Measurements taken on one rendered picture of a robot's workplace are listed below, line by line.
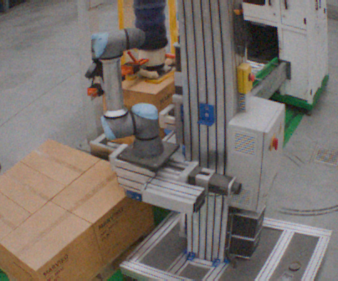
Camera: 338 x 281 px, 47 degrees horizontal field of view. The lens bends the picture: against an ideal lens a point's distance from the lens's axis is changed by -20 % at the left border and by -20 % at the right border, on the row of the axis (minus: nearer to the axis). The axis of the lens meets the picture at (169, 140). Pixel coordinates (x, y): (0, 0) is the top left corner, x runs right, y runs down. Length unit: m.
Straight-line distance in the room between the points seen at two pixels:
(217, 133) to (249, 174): 0.26
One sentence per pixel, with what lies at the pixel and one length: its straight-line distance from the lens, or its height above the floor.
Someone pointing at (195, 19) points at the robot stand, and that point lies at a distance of 2.05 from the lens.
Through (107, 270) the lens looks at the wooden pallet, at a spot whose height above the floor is 0.08.
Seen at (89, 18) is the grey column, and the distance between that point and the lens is 3.93.
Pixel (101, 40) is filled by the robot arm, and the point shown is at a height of 1.66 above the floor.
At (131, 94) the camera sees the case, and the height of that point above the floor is 1.04.
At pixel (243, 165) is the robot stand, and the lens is 2.21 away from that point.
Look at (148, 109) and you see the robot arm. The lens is 2.19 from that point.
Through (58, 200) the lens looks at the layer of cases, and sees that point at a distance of 2.90.
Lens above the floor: 2.24
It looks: 30 degrees down
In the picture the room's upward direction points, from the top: 3 degrees counter-clockwise
